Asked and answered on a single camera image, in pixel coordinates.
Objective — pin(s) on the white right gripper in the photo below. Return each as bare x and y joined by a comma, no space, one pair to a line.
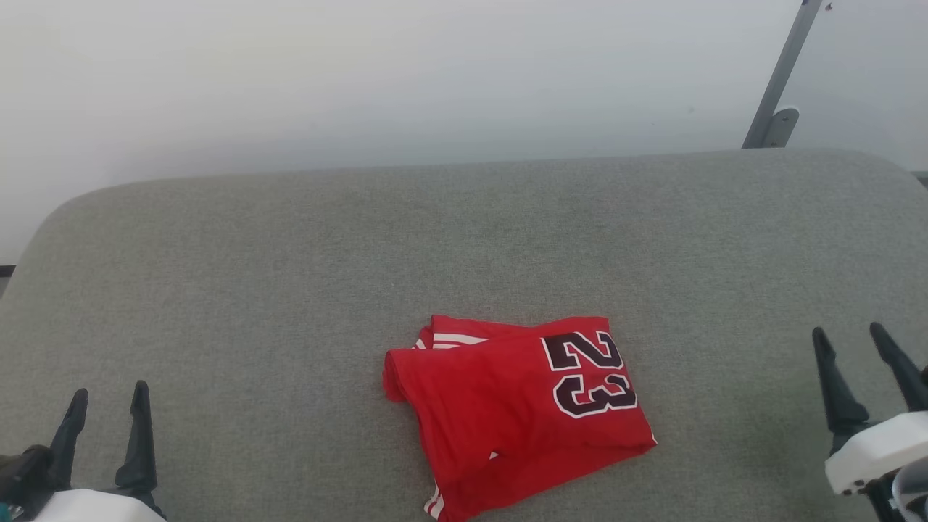
877,453

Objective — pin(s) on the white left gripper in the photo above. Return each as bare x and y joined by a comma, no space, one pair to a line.
94,507

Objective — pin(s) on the grey metal pole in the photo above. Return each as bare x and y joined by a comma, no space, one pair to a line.
783,72

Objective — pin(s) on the black skirting strip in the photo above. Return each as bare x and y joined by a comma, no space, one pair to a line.
6,275

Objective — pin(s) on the red Bulls basketball jersey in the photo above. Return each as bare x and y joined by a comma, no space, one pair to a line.
507,406

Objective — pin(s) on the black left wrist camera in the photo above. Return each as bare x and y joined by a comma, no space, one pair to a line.
23,478

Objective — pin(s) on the grey pole bracket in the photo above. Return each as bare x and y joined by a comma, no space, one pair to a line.
781,127

